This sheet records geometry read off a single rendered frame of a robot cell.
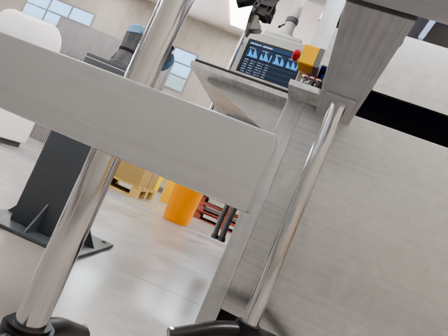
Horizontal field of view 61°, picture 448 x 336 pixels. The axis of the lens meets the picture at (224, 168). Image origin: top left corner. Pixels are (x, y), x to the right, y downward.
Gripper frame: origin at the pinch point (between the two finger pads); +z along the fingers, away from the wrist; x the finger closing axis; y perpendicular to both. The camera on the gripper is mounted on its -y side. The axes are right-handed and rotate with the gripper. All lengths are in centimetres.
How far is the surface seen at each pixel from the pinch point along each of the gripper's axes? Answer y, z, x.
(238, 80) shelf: 7.9, 22.9, -11.0
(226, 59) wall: -234, -249, 726
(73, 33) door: -607, -166, 672
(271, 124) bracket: 24.5, 32.2, -2.5
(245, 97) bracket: 11.1, 25.5, -2.5
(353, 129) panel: 53, 26, -13
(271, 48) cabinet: -7, -36, 89
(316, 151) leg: 44, 42, -34
